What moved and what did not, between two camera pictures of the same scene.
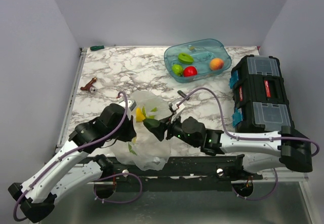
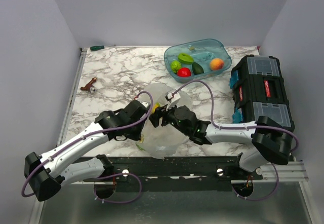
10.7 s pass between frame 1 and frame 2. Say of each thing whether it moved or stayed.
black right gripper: moved
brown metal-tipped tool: stayed
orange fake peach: stayed
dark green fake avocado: moved
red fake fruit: moved
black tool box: stayed
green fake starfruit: stayed
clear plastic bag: moved
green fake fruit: moved
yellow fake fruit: moved
